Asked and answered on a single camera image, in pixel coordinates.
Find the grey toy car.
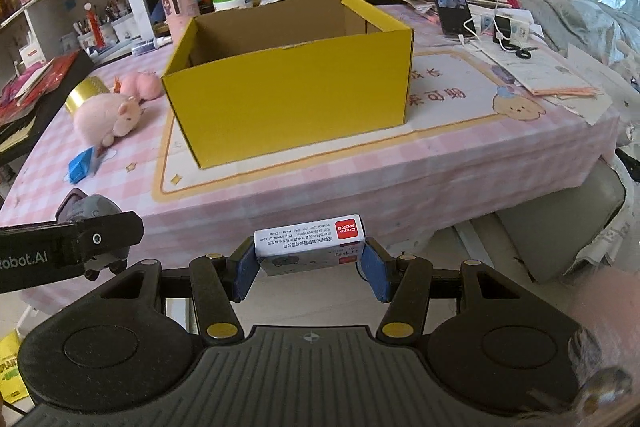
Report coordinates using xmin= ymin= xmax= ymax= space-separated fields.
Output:
xmin=55 ymin=188 xmax=129 ymax=281

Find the small white red box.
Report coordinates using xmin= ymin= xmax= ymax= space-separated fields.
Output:
xmin=254 ymin=215 xmax=366 ymax=277

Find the light pink plush pig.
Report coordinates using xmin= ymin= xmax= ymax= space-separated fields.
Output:
xmin=73 ymin=93 xmax=142 ymax=147

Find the yellow plastic bag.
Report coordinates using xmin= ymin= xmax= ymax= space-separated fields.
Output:
xmin=0 ymin=329 xmax=28 ymax=404

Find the black keyboard piano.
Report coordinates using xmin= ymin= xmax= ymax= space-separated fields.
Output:
xmin=1 ymin=50 xmax=94 ymax=166

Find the grey chair cushion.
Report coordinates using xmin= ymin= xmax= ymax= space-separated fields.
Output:
xmin=497 ymin=157 xmax=639 ymax=283

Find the red papers pile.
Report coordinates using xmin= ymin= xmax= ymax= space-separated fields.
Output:
xmin=1 ymin=50 xmax=80 ymax=126

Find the yellow tape roll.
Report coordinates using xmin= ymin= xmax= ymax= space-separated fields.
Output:
xmin=65 ymin=76 xmax=110 ymax=116

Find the pink checkered tablecloth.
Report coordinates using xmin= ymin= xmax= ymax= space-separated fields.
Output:
xmin=0 ymin=3 xmax=622 ymax=313

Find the yellow cardboard box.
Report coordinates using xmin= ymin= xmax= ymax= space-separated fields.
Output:
xmin=163 ymin=0 xmax=413 ymax=169

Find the dark pink plush toy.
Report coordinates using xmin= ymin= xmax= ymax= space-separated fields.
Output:
xmin=114 ymin=72 xmax=163 ymax=102

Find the white pen holder left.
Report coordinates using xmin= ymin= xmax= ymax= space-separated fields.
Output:
xmin=76 ymin=23 xmax=118 ymax=51

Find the white pen holder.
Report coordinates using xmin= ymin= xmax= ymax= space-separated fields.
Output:
xmin=76 ymin=23 xmax=118 ymax=51
xmin=111 ymin=13 xmax=140 ymax=42

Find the white pen holder right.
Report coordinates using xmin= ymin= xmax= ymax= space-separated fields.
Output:
xmin=111 ymin=13 xmax=140 ymax=42

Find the white blue spray bottle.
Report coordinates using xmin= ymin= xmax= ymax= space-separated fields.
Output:
xmin=131 ymin=36 xmax=172 ymax=56

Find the black smartphone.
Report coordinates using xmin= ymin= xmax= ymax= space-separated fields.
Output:
xmin=434 ymin=0 xmax=475 ymax=37

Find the pink humidifier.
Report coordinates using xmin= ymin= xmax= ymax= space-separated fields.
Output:
xmin=160 ymin=0 xmax=200 ymax=44

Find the white charger block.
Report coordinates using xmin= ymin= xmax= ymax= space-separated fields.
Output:
xmin=494 ymin=13 xmax=529 ymax=46

